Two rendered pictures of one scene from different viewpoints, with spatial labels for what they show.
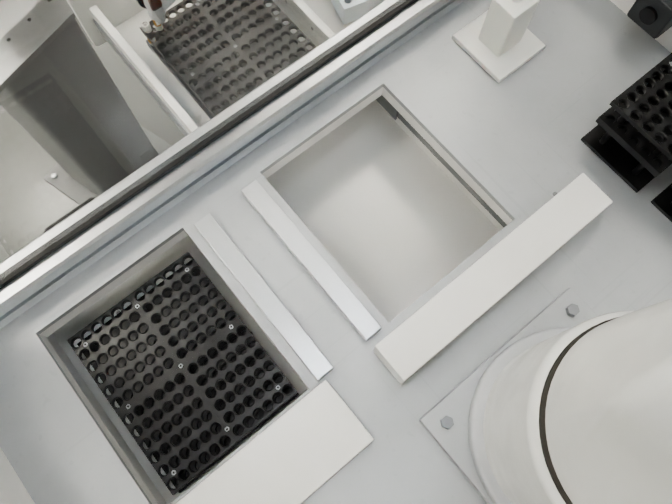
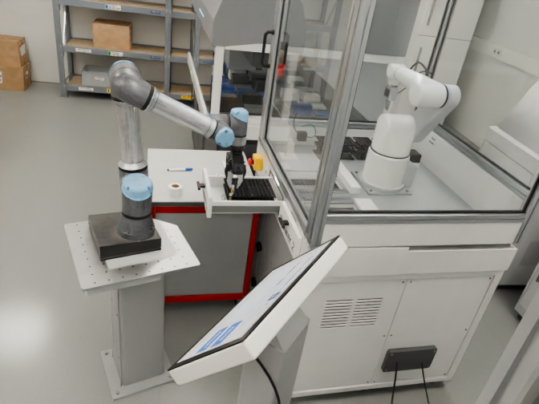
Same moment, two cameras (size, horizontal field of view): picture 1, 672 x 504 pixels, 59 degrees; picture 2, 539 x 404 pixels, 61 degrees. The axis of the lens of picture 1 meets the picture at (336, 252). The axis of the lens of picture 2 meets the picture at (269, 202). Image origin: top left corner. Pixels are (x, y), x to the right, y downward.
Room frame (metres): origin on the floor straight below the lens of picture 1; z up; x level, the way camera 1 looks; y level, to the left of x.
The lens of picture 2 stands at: (-0.33, 1.86, 1.92)
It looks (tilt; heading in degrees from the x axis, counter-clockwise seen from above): 30 degrees down; 294
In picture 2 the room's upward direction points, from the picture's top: 9 degrees clockwise
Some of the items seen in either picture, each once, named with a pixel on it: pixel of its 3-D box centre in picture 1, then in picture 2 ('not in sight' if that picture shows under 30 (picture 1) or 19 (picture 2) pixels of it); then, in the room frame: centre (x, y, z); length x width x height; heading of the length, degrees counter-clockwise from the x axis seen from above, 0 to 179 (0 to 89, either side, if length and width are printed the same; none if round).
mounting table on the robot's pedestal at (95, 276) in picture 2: not in sight; (130, 255); (0.78, 0.68, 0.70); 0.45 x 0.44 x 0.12; 56
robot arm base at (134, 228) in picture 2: not in sight; (135, 220); (0.76, 0.66, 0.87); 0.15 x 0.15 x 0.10
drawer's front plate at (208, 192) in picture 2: not in sight; (206, 191); (0.68, 0.28, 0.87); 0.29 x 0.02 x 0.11; 130
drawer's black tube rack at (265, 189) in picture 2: not in sight; (249, 192); (0.53, 0.15, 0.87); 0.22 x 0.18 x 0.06; 40
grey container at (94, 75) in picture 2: not in sight; (101, 76); (3.90, -2.21, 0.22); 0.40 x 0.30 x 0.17; 36
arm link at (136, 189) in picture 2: not in sight; (136, 193); (0.77, 0.65, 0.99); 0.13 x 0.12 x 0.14; 137
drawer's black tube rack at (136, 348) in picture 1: (187, 368); not in sight; (0.08, 0.18, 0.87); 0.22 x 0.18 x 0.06; 40
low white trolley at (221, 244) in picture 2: not in sight; (197, 230); (0.93, -0.05, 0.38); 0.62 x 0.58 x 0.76; 130
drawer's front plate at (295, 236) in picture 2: not in sight; (289, 228); (0.23, 0.31, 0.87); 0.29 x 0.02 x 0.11; 130
